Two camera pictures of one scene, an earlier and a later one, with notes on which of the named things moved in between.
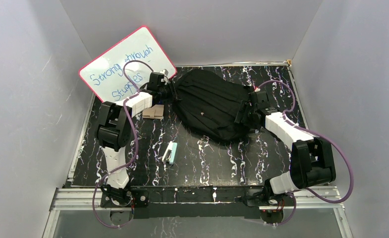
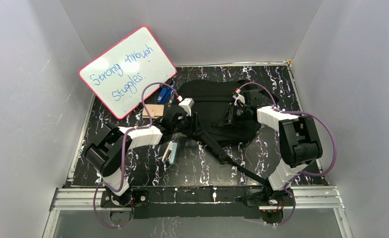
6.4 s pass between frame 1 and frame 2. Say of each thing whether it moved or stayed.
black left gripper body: moved
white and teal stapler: stayed
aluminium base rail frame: stayed
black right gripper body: moved
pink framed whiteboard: stayed
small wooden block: stayed
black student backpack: moved
